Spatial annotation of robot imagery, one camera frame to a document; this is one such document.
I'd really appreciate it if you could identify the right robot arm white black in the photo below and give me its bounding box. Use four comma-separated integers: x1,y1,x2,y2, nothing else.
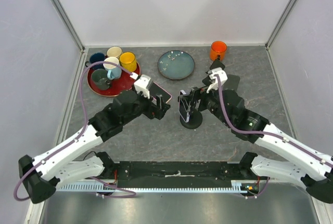
178,87,332,204

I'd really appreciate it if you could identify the black tripod phone stand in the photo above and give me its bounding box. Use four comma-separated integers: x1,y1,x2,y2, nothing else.
180,110,203,129

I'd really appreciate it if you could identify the cream mug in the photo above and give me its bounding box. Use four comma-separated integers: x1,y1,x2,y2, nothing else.
106,46,123,59

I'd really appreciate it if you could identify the pink case phone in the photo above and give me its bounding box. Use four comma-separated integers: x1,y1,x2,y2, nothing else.
149,82,172,103

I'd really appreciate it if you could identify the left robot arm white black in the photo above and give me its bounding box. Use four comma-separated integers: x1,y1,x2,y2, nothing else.
14,89,172,204

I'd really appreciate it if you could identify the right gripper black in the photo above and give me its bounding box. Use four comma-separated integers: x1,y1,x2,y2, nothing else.
180,81,232,127

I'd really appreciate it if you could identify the light blue white mug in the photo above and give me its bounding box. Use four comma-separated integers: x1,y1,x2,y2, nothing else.
103,57,122,80

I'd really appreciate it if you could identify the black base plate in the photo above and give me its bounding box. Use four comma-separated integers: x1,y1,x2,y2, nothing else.
100,161,256,189

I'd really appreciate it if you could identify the dark blue mug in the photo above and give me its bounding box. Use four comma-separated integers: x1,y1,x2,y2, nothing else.
85,52,106,70

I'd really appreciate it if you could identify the aluminium frame post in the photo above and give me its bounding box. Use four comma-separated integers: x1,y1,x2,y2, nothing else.
264,0,313,49
35,0,86,52

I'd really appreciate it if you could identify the yellow cup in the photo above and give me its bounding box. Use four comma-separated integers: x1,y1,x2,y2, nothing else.
119,52,137,72

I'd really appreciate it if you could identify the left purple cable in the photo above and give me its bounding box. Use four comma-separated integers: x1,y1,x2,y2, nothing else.
12,61,137,201

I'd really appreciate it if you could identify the wooden base phone stand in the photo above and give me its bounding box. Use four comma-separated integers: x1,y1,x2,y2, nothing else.
223,74,240,91

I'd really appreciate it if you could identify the purple cable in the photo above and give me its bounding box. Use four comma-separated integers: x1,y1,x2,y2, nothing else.
12,61,137,201
217,77,333,200

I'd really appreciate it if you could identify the right aluminium frame post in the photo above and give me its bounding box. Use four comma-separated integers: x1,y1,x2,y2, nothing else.
264,0,313,49

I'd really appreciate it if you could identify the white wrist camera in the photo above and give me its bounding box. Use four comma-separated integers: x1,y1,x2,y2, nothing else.
206,68,228,94
130,72,152,99

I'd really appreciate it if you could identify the left aluminium frame post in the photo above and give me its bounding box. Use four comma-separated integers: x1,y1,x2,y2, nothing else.
35,0,86,52

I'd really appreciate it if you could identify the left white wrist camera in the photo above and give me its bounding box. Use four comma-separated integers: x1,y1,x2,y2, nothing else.
130,72,152,99

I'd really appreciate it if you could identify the teal ceramic plate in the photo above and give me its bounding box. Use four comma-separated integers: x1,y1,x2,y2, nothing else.
157,50,195,80

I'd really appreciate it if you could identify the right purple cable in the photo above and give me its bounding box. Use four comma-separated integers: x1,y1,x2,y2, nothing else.
217,77,333,200

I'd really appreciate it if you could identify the orange mug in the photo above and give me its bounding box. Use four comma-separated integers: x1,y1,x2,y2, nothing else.
210,41,227,61

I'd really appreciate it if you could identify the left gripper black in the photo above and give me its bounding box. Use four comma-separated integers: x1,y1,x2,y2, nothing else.
122,84,170,125

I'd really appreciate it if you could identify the black folding phone stand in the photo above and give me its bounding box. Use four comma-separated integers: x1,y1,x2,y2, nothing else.
202,59,225,86

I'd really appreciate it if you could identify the grey mug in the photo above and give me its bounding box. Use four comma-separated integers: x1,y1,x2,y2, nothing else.
91,69,115,90

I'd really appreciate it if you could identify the red round tray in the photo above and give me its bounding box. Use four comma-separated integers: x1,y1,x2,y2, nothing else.
86,68,134,97

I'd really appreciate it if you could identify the purple case phone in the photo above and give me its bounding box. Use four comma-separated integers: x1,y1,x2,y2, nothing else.
178,90,190,123

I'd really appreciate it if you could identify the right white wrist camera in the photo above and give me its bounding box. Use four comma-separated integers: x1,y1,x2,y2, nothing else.
206,68,228,94

